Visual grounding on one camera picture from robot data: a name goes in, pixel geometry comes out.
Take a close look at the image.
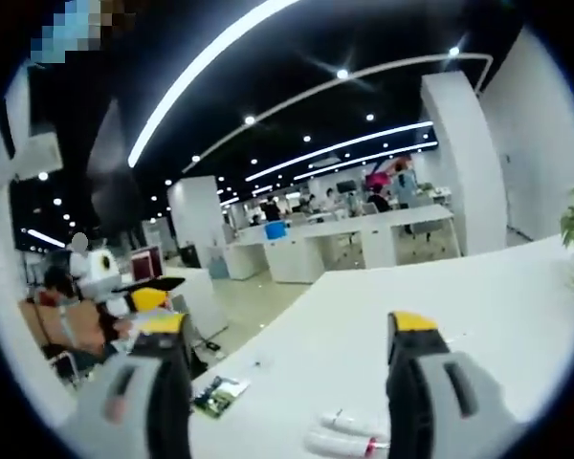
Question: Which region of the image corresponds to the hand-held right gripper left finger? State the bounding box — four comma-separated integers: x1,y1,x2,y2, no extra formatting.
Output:
59,312,193,459

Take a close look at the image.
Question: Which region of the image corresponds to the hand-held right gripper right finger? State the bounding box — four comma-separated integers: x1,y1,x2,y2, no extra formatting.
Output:
384,310,533,459

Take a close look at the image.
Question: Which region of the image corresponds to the white skincare tube pink cap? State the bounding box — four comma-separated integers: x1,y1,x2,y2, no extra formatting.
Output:
305,427,391,456

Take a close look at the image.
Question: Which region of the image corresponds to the person's left hand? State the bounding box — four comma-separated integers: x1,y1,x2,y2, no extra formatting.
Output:
98,305,136,343

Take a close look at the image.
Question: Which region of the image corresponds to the red framed panel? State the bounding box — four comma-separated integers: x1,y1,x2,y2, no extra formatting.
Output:
129,245,165,282

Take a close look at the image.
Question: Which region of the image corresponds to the white low cabinet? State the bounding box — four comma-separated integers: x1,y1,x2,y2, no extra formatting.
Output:
165,266,230,339

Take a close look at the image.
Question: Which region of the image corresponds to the green blue flat packet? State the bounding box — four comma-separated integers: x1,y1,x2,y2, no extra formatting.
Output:
192,376,251,421

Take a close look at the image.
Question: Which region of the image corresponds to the long white office desk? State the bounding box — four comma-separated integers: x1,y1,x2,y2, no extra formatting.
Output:
224,204,462,284

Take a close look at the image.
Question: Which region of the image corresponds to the long ceiling light strip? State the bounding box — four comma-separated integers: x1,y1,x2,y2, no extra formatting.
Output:
126,0,302,169

